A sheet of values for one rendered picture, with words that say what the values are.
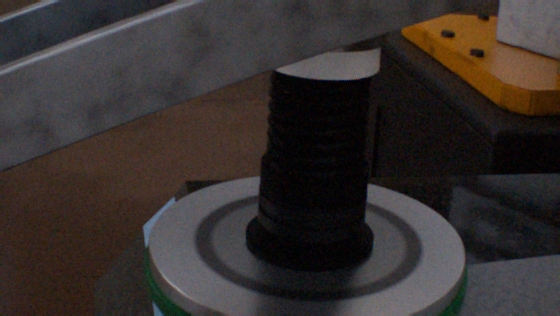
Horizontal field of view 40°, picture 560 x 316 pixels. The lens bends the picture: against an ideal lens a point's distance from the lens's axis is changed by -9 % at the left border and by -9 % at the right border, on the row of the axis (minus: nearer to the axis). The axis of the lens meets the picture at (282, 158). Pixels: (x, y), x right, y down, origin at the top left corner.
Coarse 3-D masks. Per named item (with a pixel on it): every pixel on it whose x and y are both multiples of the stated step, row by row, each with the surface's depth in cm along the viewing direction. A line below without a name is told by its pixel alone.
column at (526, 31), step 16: (512, 0) 134; (528, 0) 132; (544, 0) 130; (512, 16) 135; (528, 16) 133; (544, 16) 130; (512, 32) 136; (528, 32) 134; (544, 32) 131; (528, 48) 134; (544, 48) 132
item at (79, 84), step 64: (64, 0) 47; (128, 0) 48; (192, 0) 39; (256, 0) 40; (320, 0) 41; (384, 0) 42; (448, 0) 44; (0, 64) 46; (64, 64) 37; (128, 64) 38; (192, 64) 40; (256, 64) 41; (0, 128) 37; (64, 128) 38
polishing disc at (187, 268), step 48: (192, 192) 60; (240, 192) 60; (384, 192) 61; (192, 240) 53; (240, 240) 54; (384, 240) 54; (432, 240) 55; (192, 288) 48; (240, 288) 48; (288, 288) 48; (336, 288) 49; (384, 288) 49; (432, 288) 49
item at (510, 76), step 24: (432, 24) 148; (456, 24) 150; (480, 24) 152; (432, 48) 140; (456, 48) 132; (480, 48) 134; (504, 48) 135; (456, 72) 131; (480, 72) 122; (504, 72) 121; (528, 72) 122; (552, 72) 123; (504, 96) 116; (528, 96) 113; (552, 96) 114
